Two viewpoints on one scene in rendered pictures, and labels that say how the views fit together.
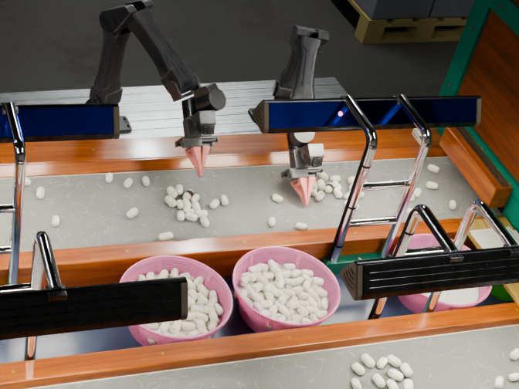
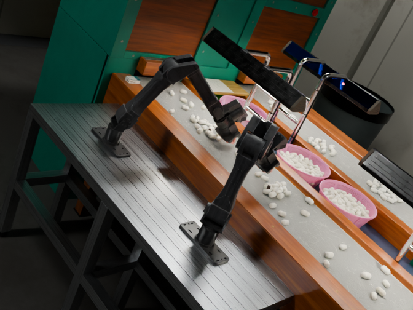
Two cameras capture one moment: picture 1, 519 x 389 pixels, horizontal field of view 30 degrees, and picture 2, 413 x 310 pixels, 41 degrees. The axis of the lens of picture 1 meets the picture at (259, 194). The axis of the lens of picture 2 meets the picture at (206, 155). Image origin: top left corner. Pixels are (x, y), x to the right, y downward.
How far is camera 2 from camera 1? 3.57 m
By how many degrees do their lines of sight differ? 89
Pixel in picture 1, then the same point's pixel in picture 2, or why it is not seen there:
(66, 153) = (289, 239)
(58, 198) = (321, 248)
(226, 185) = not seen: hidden behind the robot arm
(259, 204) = not seen: hidden behind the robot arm
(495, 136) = (165, 46)
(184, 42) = not seen: outside the picture
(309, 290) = (293, 156)
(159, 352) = (381, 207)
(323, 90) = (57, 114)
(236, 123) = (138, 166)
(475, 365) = (286, 120)
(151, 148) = (245, 197)
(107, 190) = (293, 224)
